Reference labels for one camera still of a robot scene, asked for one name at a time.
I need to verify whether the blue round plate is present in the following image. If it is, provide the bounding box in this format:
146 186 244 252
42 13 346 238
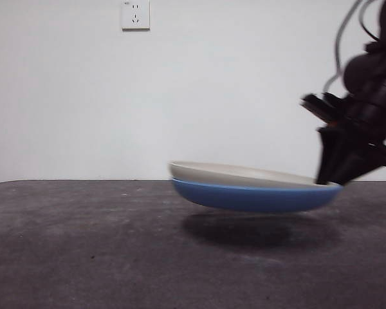
170 178 345 214

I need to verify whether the white round plate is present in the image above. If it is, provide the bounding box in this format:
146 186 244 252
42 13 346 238
168 160 342 189

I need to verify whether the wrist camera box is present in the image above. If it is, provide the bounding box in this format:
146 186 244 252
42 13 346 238
300 92 342 126

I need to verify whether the grey cable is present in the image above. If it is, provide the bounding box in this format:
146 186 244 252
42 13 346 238
322 0 364 93

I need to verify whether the black cable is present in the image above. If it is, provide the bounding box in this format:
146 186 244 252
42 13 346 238
358 0 382 44

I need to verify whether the white wall power outlet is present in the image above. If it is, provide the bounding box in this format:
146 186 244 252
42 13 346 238
121 0 151 32

